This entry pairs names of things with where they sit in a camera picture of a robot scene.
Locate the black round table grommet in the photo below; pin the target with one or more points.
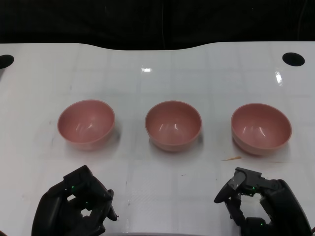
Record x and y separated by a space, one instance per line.
5 61
293 59

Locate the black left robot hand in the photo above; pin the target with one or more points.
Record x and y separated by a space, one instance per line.
54 209

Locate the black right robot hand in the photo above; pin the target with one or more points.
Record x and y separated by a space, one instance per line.
283 204

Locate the pink bowl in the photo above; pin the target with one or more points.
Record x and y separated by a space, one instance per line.
172 125
261 127
86 123

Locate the black backdrop curtain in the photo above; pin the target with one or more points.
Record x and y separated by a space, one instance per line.
98 19

